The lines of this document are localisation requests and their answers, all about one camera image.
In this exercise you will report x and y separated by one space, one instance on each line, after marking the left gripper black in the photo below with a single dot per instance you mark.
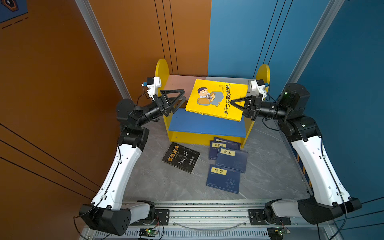
164 106

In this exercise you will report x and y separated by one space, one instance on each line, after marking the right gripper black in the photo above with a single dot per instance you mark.
254 104

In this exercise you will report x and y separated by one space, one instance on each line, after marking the yellow cartoon cover book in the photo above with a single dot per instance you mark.
214 98

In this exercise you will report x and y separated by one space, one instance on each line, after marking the black book yellow title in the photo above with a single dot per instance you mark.
181 157

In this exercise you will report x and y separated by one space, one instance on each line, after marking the white book brown pattern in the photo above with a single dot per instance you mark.
229 80

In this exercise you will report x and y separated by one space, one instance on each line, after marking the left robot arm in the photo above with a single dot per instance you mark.
105 212

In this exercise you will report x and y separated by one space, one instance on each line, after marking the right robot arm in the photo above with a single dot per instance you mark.
330 199

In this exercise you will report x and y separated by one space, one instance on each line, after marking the yellow pink blue bookshelf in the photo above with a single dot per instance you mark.
191 128

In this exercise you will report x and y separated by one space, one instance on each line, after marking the navy book rearmost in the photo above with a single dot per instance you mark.
216 139

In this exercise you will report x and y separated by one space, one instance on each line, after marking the navy book near shelf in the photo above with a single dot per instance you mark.
215 145

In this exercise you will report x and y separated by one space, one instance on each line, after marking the navy book middle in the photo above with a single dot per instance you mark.
232 159

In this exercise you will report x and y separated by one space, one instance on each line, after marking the navy book lowest front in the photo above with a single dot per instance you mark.
223 179

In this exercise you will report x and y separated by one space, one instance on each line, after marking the right circuit board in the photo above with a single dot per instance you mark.
277 233

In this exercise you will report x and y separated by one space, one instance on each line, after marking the left green circuit board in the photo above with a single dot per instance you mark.
148 234

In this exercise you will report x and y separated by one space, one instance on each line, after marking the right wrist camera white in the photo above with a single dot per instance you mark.
257 87

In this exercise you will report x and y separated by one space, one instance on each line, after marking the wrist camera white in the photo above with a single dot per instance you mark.
152 85
257 87

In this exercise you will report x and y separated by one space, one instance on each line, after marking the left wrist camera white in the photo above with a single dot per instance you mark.
152 85

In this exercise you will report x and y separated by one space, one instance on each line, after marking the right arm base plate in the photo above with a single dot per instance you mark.
258 217

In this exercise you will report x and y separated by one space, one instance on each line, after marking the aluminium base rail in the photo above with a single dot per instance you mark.
210 220

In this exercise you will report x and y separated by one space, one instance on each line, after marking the aluminium frame post left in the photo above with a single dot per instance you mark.
101 42

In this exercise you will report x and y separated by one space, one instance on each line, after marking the aluminium frame post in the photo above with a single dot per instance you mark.
101 42
304 26

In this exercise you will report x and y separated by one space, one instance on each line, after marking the aluminium frame post right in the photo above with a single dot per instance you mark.
304 26

